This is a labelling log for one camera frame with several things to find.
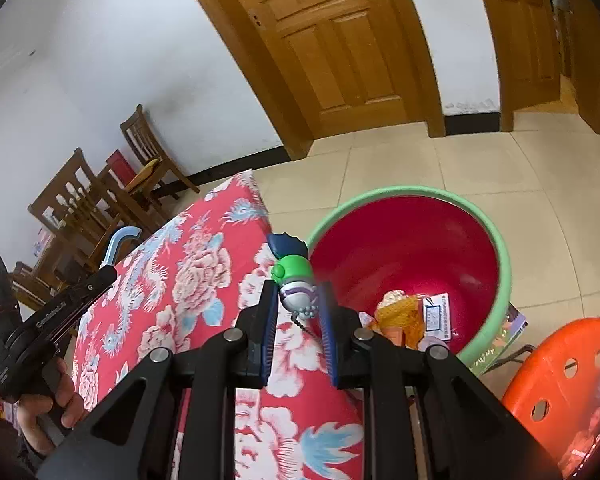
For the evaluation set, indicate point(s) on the wooden door frame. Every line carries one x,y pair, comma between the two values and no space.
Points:
500,100

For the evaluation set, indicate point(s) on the open wooden door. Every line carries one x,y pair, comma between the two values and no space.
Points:
525,35

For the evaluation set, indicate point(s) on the white plastic bag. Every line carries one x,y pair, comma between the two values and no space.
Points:
367,320

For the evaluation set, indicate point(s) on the red floral tablecloth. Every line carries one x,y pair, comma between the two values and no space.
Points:
180,285

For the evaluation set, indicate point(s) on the orange plastic stool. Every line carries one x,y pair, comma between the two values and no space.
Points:
545,370

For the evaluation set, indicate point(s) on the pink package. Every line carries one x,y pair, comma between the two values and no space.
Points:
42,242

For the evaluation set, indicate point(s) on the person's left forearm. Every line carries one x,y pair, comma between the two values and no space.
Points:
10,460

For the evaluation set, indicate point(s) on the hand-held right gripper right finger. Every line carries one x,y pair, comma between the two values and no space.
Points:
328,335

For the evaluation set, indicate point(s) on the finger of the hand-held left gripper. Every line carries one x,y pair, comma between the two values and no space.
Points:
95,287

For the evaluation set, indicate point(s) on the red bag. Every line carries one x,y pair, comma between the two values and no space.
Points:
122,165

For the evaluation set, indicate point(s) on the red basin with green rim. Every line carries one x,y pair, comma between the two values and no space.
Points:
410,250

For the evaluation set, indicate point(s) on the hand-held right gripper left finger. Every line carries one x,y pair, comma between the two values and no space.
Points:
270,330

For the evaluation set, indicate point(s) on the yellow seat cushion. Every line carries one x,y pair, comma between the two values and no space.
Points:
147,172

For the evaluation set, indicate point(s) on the closed wooden door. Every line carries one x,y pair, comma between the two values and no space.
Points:
330,35

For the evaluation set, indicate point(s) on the teal and white box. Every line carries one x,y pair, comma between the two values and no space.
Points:
436,317

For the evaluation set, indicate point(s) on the person's left hand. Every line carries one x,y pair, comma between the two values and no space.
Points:
35,420

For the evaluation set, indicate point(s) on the orange cardboard box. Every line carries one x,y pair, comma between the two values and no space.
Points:
394,335

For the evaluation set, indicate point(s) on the large yellow foam net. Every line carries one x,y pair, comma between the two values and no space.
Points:
405,317

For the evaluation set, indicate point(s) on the colourful picture book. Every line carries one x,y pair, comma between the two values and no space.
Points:
512,325

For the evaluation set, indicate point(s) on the wooden dining chair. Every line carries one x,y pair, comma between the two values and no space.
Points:
140,130
65,185
30,280

